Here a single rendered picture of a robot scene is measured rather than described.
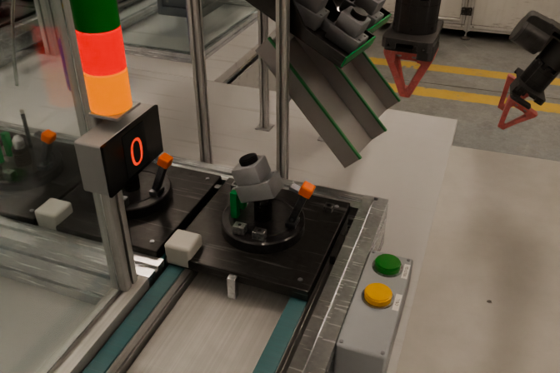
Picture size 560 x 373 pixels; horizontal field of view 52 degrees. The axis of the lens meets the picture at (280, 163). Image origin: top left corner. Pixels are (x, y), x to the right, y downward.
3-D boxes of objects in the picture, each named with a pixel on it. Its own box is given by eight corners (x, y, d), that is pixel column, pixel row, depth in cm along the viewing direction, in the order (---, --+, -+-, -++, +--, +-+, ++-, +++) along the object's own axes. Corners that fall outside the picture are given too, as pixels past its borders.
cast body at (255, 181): (284, 185, 94) (269, 147, 91) (274, 198, 90) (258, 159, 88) (242, 192, 98) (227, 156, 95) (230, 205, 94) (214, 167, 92)
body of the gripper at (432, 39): (380, 50, 74) (386, -8, 70) (396, 27, 82) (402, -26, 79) (430, 57, 72) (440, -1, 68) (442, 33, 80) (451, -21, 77)
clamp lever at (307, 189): (299, 218, 94) (316, 185, 90) (296, 225, 93) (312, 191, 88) (280, 208, 95) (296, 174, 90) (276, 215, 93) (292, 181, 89)
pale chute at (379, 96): (386, 109, 131) (401, 100, 128) (362, 133, 121) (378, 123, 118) (312, 10, 129) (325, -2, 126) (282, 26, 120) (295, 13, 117)
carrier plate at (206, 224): (349, 211, 104) (350, 201, 103) (308, 301, 85) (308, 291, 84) (229, 186, 111) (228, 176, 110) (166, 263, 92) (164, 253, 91)
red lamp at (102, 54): (135, 63, 69) (129, 22, 66) (110, 78, 65) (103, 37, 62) (99, 57, 70) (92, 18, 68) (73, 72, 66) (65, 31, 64)
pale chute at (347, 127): (371, 139, 119) (387, 130, 116) (344, 168, 109) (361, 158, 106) (289, 31, 117) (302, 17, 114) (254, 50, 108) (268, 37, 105)
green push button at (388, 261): (402, 266, 91) (403, 256, 90) (397, 282, 88) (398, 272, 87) (377, 260, 92) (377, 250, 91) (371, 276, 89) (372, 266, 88)
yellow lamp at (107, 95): (140, 101, 71) (135, 64, 69) (117, 118, 67) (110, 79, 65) (106, 95, 73) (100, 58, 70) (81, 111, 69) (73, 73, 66)
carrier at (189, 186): (222, 184, 111) (218, 126, 105) (157, 261, 92) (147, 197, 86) (116, 161, 119) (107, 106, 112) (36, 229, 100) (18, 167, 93)
